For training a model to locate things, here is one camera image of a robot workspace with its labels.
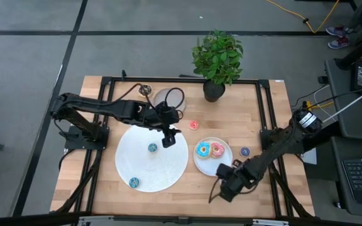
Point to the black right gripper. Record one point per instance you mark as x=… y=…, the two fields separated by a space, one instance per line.
x=237 y=183

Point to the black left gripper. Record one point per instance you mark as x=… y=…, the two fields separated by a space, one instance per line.
x=166 y=117

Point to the small pink donut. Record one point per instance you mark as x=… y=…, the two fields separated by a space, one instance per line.
x=194 y=125

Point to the small navy donut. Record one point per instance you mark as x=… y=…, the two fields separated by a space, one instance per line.
x=244 y=152

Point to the large blue glazed donut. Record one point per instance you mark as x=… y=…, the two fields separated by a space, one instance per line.
x=204 y=149

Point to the large pink glazed donut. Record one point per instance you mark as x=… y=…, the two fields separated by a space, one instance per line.
x=217 y=149

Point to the large chocolate glazed donut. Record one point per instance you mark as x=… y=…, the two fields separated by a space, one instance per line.
x=144 y=91

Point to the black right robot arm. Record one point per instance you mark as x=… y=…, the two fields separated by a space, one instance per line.
x=281 y=144

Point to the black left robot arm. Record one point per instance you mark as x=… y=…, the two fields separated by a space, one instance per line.
x=112 y=108

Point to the small teal donut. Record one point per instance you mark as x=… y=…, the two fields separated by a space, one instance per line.
x=134 y=182
x=152 y=147

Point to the white round woven placemat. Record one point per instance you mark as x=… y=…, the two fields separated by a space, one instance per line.
x=168 y=169

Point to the white round plate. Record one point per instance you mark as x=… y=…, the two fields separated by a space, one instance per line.
x=207 y=166

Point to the grey round plate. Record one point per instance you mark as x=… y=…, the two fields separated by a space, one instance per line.
x=159 y=97

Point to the black plant pot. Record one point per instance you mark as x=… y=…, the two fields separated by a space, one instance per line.
x=213 y=92

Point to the green leafy plant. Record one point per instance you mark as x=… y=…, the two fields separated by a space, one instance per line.
x=218 y=58

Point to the yellow plug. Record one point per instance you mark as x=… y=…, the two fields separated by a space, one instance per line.
x=308 y=105

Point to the dark side table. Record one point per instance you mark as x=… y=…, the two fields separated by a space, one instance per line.
x=354 y=125

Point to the black front crossbar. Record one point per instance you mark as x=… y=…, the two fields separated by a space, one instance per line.
x=27 y=219

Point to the person's shoe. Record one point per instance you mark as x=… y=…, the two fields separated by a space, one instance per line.
x=339 y=42
x=337 y=30

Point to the black aluminium table frame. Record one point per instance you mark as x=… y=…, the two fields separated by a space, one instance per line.
x=231 y=80

